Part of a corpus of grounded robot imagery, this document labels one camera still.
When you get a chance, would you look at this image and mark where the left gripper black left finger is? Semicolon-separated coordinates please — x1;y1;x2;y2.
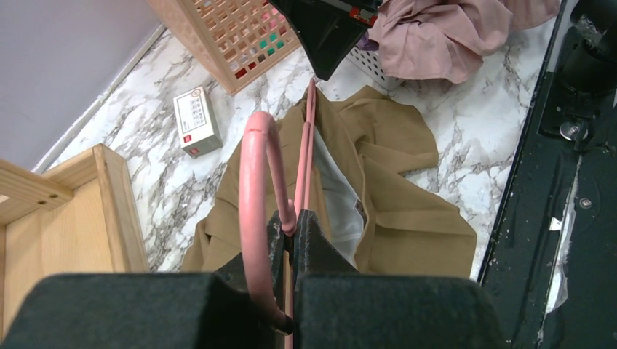
0;210;290;349

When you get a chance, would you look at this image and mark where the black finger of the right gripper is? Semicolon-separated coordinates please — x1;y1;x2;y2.
269;0;381;81

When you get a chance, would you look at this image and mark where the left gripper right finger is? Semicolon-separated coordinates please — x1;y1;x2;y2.
293;210;506;348

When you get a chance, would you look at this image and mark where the pink wire hanger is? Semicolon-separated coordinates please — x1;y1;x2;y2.
238;80;317;348

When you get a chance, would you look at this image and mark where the brown skirt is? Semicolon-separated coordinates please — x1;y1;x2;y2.
181;86;477;278

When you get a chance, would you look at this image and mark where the pink skirt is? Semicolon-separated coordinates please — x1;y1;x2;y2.
367;0;560;84

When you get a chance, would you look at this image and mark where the purple garment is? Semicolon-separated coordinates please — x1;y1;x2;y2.
356;33;379;52

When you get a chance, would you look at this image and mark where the white perforated basket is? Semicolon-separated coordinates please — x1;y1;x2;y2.
346;47;404;91

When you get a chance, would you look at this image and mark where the peach plastic file organizer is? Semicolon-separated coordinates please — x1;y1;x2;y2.
147;0;300;95

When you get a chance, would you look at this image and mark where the wooden clothes rack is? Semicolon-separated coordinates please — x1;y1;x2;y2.
1;144;150;333

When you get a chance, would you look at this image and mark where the small white red box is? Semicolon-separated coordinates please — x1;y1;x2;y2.
172;87;223;159

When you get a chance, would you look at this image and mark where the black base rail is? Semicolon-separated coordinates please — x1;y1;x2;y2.
478;1;616;348

